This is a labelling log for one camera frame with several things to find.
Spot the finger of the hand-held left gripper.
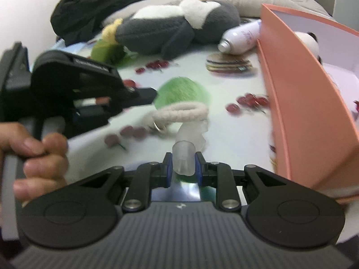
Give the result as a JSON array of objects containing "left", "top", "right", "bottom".
[{"left": 120, "top": 87, "right": 158, "bottom": 110}]

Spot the rope keychain with translucent figure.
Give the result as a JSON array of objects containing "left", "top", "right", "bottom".
[{"left": 144, "top": 102, "right": 210, "bottom": 176}]

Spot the grey white penguin plush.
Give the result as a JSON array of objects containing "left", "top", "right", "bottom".
[{"left": 101, "top": 0, "right": 242, "bottom": 61}]

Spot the fruit print mat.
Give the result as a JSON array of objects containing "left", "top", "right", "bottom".
[{"left": 52, "top": 14, "right": 281, "bottom": 202}]

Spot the black jacket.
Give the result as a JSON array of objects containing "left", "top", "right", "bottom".
[{"left": 50, "top": 0, "right": 148, "bottom": 47}]

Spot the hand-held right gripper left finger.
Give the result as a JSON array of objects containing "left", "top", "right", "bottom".
[{"left": 70, "top": 152, "right": 173, "bottom": 212}]

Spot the small panda plush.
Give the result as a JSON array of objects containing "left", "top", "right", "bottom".
[{"left": 294, "top": 31, "right": 324, "bottom": 63}]

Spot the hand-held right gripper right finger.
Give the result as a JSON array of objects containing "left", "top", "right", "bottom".
[{"left": 195, "top": 151, "right": 292, "bottom": 212}]

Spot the person's left hand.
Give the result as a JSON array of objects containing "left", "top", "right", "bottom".
[{"left": 0, "top": 122, "right": 70, "bottom": 208}]

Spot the pink cardboard box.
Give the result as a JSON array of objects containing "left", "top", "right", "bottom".
[{"left": 256, "top": 3, "right": 359, "bottom": 205}]

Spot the white spray bottle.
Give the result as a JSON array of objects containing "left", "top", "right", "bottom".
[{"left": 218, "top": 20, "right": 263, "bottom": 54}]

